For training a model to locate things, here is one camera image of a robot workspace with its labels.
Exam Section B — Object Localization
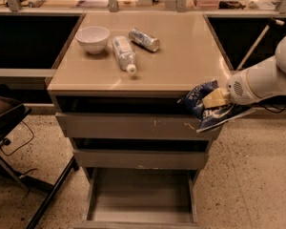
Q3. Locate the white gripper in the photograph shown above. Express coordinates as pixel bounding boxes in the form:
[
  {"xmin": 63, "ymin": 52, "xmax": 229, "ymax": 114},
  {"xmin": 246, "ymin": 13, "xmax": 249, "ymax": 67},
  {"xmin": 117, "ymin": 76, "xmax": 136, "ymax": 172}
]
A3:
[{"xmin": 202, "ymin": 71, "xmax": 255, "ymax": 109}]

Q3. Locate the blue chip bag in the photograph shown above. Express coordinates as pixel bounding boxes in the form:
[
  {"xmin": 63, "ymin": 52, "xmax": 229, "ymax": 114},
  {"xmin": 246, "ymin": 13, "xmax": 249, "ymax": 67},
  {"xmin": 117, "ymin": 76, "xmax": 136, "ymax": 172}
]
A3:
[{"xmin": 178, "ymin": 79, "xmax": 254, "ymax": 133}]

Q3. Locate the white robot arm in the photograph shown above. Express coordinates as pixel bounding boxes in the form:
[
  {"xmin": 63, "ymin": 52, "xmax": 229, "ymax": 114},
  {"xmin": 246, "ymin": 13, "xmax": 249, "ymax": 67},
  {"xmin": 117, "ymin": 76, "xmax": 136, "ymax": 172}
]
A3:
[{"xmin": 202, "ymin": 36, "xmax": 286, "ymax": 109}]

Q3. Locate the grey drawer cabinet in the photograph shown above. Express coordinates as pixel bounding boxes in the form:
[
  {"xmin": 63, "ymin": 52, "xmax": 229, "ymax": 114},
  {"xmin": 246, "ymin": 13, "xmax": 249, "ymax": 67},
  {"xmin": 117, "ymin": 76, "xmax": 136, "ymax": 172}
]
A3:
[{"xmin": 46, "ymin": 12, "xmax": 240, "ymax": 229}]

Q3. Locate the grey bottom drawer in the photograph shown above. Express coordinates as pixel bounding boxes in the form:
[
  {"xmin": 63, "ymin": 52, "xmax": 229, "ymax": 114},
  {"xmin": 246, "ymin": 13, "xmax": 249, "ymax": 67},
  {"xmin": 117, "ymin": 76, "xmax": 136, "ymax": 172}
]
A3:
[{"xmin": 73, "ymin": 168, "xmax": 203, "ymax": 229}]

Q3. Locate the grey drawer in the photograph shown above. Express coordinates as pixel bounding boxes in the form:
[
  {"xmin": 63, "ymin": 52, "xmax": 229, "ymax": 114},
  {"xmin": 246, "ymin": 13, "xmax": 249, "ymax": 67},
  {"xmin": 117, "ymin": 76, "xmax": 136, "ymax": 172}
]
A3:
[
  {"xmin": 56, "ymin": 113, "xmax": 221, "ymax": 140},
  {"xmin": 73, "ymin": 149, "xmax": 208, "ymax": 170},
  {"xmin": 73, "ymin": 168, "xmax": 203, "ymax": 229}
]

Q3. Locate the grey middle drawer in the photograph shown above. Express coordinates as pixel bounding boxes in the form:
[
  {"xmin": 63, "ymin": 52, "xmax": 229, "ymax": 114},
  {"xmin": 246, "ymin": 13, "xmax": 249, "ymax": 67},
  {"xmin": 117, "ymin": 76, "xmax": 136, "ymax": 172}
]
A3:
[{"xmin": 73, "ymin": 149, "xmax": 208, "ymax": 170}]

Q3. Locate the grey top drawer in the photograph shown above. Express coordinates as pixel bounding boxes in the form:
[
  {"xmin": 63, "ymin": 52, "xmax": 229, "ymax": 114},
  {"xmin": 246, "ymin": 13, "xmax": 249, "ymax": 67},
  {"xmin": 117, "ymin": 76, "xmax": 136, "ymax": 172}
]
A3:
[{"xmin": 56, "ymin": 113, "xmax": 221, "ymax": 140}]

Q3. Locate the silver drink can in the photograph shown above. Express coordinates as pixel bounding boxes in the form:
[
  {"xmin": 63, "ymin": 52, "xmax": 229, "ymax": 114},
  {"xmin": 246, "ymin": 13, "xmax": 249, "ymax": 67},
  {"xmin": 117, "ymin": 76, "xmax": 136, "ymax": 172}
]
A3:
[{"xmin": 129, "ymin": 28, "xmax": 160, "ymax": 52}]

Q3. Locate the white stick with black tip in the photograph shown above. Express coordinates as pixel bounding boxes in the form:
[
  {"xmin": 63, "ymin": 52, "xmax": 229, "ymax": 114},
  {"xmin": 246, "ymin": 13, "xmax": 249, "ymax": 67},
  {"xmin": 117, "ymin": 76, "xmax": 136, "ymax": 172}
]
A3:
[{"xmin": 236, "ymin": 18, "xmax": 285, "ymax": 71}]

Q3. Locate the clear plastic water bottle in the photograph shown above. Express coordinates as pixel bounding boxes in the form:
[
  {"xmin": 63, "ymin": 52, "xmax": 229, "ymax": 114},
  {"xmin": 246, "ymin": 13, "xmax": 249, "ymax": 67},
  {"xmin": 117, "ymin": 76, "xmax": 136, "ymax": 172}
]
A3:
[{"xmin": 112, "ymin": 36, "xmax": 136, "ymax": 75}]

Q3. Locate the white ceramic bowl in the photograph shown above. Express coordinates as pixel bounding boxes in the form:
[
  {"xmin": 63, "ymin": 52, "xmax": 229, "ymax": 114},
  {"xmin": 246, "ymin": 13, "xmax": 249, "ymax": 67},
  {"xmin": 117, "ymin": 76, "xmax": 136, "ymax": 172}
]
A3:
[{"xmin": 75, "ymin": 26, "xmax": 110, "ymax": 54}]

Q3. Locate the black chair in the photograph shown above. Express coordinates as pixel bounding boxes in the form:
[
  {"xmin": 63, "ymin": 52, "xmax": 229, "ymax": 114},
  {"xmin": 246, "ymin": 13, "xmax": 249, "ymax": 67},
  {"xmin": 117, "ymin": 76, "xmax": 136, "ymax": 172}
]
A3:
[{"xmin": 0, "ymin": 83, "xmax": 80, "ymax": 229}]

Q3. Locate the black floor cable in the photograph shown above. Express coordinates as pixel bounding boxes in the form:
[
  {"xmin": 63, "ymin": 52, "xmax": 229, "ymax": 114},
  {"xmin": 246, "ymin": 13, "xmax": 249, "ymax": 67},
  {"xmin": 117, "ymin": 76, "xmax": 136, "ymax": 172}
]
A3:
[{"xmin": 0, "ymin": 120, "xmax": 39, "ymax": 177}]

